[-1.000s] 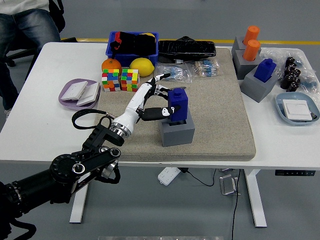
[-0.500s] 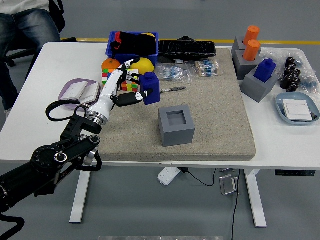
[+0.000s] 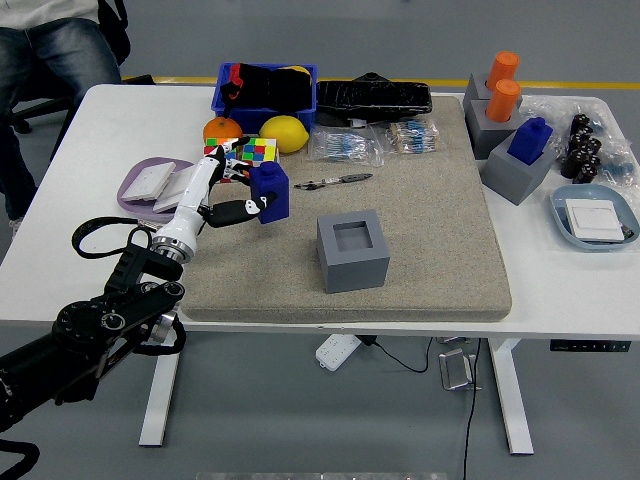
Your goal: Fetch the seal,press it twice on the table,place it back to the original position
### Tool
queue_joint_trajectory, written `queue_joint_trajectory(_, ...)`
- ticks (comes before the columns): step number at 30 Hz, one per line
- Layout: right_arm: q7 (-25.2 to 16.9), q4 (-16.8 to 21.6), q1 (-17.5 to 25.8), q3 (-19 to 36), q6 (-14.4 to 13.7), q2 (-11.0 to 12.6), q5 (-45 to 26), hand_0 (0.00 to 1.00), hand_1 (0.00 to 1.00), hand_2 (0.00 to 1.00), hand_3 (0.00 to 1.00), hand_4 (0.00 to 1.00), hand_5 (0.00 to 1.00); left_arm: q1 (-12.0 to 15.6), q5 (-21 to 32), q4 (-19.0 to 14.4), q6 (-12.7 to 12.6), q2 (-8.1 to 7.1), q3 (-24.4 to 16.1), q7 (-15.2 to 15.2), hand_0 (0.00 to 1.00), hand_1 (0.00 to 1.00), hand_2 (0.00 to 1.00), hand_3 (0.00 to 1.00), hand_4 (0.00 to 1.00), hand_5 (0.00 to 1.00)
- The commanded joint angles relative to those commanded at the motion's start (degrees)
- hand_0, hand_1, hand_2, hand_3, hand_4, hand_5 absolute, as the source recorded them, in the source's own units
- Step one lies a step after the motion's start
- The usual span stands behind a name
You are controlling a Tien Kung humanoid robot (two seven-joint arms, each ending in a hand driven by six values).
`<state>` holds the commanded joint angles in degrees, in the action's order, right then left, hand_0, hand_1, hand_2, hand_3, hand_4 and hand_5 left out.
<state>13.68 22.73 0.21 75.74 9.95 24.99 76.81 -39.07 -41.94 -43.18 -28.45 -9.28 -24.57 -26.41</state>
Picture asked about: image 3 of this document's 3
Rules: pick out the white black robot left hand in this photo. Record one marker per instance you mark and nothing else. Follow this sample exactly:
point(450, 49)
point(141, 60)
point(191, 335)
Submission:
point(192, 195)

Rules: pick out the blue square seal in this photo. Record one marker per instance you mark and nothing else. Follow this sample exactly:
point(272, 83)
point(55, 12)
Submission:
point(275, 195)
point(530, 142)

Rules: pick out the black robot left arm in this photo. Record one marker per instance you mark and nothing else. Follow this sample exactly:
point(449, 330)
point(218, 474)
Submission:
point(100, 325)

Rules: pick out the grey square seal holder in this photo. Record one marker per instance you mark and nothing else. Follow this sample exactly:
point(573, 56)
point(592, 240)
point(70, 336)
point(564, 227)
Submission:
point(355, 270)
point(510, 180)

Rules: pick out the grey round-hole seal holder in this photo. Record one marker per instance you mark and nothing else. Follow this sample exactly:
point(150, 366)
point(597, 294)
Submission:
point(487, 137)
point(475, 92)

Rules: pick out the orange cylinder seal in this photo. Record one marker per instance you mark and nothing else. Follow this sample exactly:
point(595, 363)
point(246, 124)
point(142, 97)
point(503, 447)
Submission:
point(504, 67)
point(502, 102)

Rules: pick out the multicolour puzzle cube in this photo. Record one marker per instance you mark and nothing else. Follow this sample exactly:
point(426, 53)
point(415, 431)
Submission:
point(212, 141)
point(260, 150)

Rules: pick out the purple plastic tray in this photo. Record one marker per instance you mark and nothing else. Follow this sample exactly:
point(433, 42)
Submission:
point(131, 175)

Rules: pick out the orange fruit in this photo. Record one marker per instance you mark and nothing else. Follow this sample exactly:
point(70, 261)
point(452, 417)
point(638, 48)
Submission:
point(222, 129)

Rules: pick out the blue plastic bin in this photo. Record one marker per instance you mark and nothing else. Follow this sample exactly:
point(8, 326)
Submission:
point(250, 117)

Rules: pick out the yellow lemon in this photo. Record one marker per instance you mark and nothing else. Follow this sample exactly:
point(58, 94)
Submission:
point(282, 132)

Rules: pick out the black cloth bag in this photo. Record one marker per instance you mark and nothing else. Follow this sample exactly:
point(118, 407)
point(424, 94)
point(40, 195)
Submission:
point(280, 90)

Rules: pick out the clear bag of blue resistors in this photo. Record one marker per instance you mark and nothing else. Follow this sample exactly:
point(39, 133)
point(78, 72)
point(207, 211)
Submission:
point(345, 147)

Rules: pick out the small metal hand tool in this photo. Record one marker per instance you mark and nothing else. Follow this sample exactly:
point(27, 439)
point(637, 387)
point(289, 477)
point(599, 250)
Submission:
point(355, 177)

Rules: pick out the yellow item in bin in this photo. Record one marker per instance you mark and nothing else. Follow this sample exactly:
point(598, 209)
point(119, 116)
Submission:
point(298, 68)

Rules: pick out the black office chair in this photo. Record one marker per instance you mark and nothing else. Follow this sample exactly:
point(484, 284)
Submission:
point(115, 35)

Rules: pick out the white table leg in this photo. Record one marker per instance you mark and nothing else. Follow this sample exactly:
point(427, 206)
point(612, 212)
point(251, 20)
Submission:
point(510, 395)
point(160, 390)

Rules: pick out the person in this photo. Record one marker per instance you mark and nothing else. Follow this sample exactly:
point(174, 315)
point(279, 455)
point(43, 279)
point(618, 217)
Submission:
point(50, 50)

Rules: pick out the black plastic-wrapped long object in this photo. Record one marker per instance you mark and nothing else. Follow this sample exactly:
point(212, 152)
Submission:
point(375, 97)

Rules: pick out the white power strip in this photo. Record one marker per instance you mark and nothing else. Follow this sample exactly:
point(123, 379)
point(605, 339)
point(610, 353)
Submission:
point(335, 352)

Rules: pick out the clear bag of brown resistors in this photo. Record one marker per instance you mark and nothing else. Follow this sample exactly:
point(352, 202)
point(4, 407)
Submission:
point(412, 137)

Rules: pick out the black power plug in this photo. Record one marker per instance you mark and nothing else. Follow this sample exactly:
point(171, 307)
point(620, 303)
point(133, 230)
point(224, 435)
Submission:
point(369, 340)

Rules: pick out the grey-brown table mat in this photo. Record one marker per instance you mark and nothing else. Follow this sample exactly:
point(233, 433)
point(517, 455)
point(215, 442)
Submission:
point(430, 250)

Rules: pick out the light blue plastic tray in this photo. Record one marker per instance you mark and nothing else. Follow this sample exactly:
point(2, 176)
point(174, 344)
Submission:
point(560, 200)

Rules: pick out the clear plastic bag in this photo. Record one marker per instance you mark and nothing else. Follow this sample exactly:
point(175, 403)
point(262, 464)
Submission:
point(550, 107)

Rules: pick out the clear bag of black capacitors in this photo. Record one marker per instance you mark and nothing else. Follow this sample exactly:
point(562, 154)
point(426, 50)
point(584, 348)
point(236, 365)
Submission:
point(580, 150)

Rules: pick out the black table control panel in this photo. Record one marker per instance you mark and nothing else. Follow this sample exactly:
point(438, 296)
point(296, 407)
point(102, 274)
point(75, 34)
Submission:
point(590, 346)

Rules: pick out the clear bag of blue parts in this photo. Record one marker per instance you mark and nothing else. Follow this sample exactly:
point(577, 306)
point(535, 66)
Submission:
point(622, 167)

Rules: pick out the small dark electronic part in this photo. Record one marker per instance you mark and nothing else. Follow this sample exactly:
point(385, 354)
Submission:
point(626, 232)

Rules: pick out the white wall switch panel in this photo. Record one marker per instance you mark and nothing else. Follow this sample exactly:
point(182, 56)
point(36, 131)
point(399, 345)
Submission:
point(595, 220)
point(167, 200)
point(147, 177)

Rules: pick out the silver metal bracket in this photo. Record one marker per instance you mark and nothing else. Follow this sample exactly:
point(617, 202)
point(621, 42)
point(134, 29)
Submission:
point(455, 370)

